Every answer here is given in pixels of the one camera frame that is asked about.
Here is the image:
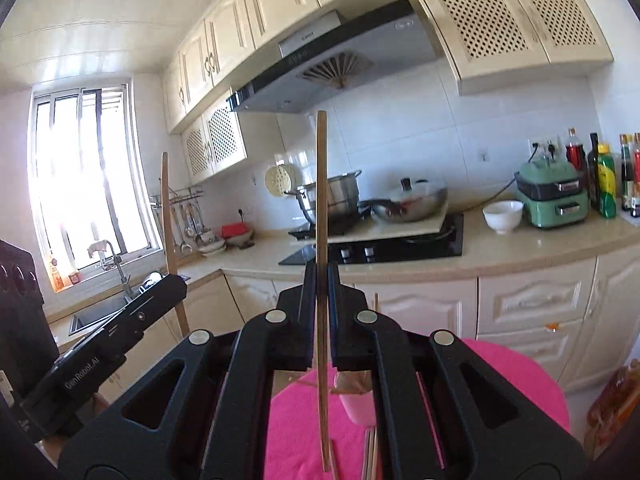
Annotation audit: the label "white ceramic bowl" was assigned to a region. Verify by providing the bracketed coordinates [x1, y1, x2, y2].
[482, 201, 525, 235]

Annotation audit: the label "steel faucet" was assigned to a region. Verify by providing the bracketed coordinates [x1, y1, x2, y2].
[89, 241, 134, 301]

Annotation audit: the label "stainless steel pot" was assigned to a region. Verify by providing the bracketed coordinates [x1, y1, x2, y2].
[284, 170, 362, 226]

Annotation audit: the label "pink paper cup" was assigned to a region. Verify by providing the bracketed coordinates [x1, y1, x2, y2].
[334, 371, 377, 426]

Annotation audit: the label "cream lattice corner wall cabinet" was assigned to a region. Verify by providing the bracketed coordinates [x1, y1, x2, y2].
[412, 0, 615, 96]

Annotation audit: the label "window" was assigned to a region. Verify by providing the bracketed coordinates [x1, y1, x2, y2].
[30, 85, 166, 291]

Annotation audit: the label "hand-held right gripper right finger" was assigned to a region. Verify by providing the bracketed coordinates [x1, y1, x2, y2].
[325, 262, 588, 480]

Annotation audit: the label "green bottle yellow cap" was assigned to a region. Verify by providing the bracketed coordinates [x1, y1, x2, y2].
[597, 143, 619, 219]

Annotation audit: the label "grey range hood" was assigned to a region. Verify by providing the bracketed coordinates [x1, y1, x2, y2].
[227, 0, 443, 113]

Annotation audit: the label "steel sink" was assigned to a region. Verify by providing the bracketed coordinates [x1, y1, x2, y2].
[69, 272, 191, 336]

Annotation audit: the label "pink tablecloth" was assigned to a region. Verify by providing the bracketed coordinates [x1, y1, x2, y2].
[265, 338, 571, 480]

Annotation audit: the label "cream base cabinets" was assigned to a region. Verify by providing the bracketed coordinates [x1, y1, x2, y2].
[45, 255, 640, 411]

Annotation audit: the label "white double wall socket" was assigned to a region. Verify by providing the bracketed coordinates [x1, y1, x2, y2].
[527, 136, 563, 159]

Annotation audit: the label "black glass gas stove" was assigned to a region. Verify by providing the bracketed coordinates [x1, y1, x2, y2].
[278, 212, 465, 267]

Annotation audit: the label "cream perforated steamer plate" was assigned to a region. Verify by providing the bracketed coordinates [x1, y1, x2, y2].
[264, 164, 296, 198]

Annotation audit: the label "black power cable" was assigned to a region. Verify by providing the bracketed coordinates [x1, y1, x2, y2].
[460, 177, 521, 213]

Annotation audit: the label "green electric grill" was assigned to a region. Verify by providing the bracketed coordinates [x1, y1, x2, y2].
[514, 156, 591, 229]

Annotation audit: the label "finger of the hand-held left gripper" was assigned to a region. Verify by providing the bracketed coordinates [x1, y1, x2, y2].
[75, 274, 188, 356]

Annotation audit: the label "dark oil bottle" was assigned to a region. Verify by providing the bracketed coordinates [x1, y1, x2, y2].
[587, 132, 604, 211]

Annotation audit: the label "steel wok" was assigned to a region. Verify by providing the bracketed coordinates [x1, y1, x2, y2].
[359, 177, 448, 224]

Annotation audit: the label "steel utensil rail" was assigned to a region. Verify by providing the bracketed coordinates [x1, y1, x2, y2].
[149, 185, 205, 207]

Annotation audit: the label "glass wok lid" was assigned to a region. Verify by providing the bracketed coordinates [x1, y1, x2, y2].
[387, 178, 447, 211]

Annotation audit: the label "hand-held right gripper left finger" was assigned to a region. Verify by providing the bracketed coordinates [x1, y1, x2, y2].
[57, 262, 321, 480]

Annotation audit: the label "orange snack packet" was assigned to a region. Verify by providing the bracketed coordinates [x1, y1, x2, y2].
[584, 358, 640, 458]

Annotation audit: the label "dark sauce bottle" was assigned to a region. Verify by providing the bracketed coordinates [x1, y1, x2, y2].
[619, 134, 635, 212]

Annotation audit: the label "red sauce bottle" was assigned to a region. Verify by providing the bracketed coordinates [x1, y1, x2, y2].
[631, 132, 640, 218]

